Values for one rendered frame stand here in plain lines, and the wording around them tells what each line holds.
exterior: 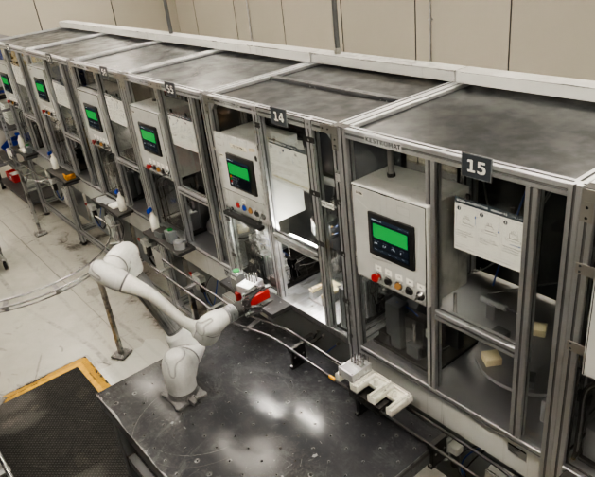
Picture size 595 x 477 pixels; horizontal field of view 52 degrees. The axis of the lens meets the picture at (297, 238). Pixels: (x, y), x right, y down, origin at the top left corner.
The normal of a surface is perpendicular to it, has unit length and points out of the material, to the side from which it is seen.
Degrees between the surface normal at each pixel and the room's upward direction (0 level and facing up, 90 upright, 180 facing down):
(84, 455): 0
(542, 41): 90
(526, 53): 90
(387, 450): 0
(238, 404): 0
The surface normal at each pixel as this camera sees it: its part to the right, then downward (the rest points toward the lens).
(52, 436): -0.11, -0.88
